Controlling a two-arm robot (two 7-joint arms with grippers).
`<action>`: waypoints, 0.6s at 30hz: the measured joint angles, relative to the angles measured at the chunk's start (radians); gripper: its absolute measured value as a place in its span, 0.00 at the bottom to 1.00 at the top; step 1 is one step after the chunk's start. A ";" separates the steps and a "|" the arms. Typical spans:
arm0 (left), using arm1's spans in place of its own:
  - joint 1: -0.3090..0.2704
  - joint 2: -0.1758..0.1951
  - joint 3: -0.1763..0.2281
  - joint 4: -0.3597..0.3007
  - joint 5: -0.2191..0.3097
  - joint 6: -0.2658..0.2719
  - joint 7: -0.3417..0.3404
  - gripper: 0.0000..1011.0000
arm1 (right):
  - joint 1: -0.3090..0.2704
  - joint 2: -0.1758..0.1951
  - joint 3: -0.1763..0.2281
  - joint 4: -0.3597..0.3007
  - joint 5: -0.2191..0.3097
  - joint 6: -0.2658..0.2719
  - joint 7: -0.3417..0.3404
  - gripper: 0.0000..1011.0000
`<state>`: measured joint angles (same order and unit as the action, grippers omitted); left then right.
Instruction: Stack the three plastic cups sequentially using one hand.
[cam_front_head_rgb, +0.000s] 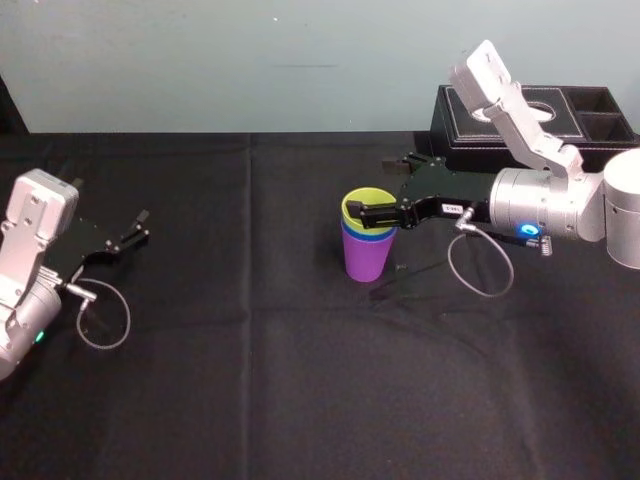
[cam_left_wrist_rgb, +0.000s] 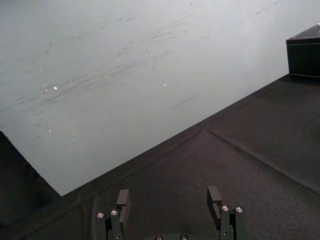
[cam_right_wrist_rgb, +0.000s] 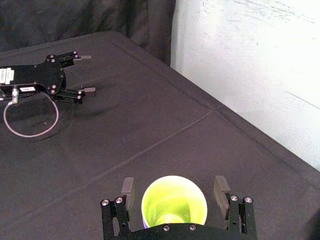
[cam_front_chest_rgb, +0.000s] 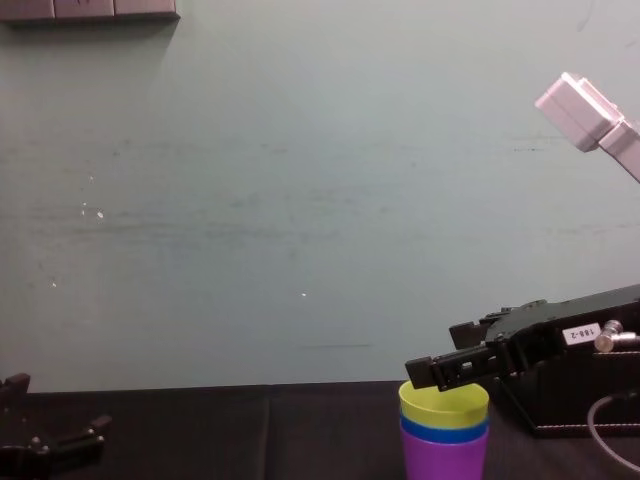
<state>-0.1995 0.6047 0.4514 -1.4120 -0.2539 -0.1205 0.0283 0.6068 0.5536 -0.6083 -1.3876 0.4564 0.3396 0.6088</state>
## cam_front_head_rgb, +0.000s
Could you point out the black leather organizer box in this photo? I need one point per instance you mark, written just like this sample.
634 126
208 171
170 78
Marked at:
460 120

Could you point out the white tissue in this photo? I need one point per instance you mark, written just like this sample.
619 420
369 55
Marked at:
544 111

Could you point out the blue plastic cup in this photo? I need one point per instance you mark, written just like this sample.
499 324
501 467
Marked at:
350 231

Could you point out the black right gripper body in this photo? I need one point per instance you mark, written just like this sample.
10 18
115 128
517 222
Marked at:
450 192

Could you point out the black panel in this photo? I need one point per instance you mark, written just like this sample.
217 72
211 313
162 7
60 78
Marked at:
10 107

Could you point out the black tablecloth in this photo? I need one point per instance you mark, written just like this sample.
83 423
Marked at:
280 380

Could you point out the purple plastic cup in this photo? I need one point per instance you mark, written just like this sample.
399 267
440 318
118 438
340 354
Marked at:
367 257

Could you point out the green plastic cup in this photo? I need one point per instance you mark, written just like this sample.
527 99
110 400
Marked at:
372 196

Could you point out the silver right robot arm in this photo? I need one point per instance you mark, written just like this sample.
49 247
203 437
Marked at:
530 205

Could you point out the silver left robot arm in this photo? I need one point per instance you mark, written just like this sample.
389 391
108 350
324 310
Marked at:
30 300

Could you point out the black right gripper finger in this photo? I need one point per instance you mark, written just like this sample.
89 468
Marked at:
380 216
415 164

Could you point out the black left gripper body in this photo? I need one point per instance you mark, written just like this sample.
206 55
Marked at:
86 241

